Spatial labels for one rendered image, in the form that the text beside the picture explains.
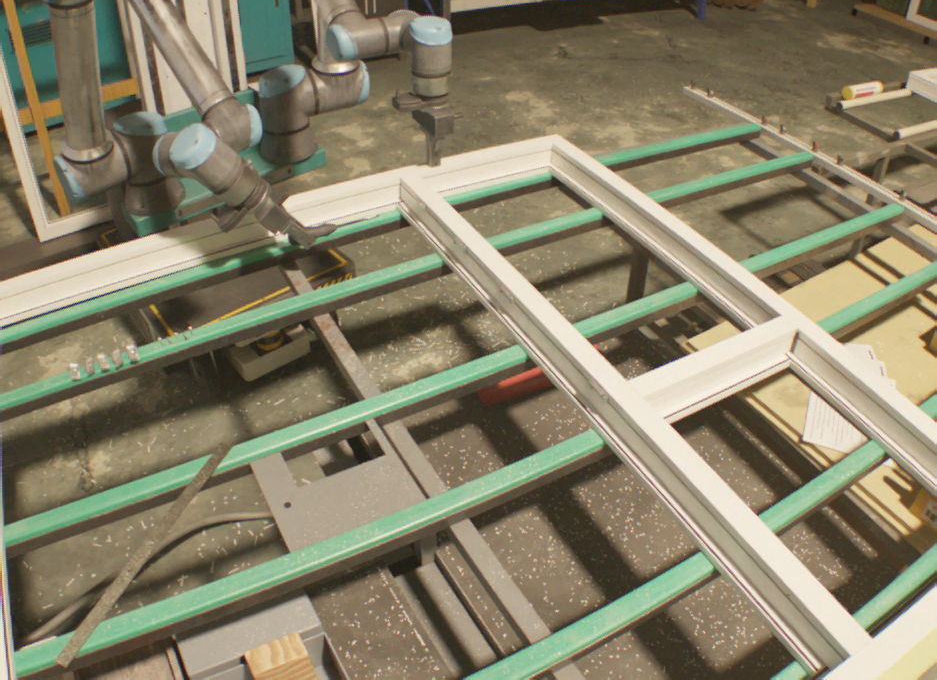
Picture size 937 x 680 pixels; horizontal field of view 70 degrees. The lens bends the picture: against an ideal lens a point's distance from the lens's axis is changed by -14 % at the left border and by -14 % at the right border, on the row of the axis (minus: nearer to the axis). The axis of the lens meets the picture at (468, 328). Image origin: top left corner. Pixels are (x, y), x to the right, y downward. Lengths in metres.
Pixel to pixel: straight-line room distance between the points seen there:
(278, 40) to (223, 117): 3.81
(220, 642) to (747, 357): 1.00
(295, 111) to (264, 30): 3.02
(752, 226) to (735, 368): 2.37
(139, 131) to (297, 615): 1.42
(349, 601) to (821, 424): 1.04
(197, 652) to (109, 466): 1.39
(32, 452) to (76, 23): 1.48
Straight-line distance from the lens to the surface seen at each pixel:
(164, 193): 2.27
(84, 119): 2.07
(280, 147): 2.42
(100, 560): 2.34
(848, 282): 2.23
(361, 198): 1.78
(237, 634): 1.26
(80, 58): 1.96
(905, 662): 1.05
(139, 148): 2.21
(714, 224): 3.64
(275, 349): 2.60
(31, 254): 3.78
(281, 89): 2.35
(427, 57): 1.69
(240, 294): 2.55
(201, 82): 1.67
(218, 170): 1.46
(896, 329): 2.11
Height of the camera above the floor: 1.75
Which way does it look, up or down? 39 degrees down
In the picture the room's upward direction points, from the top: straight up
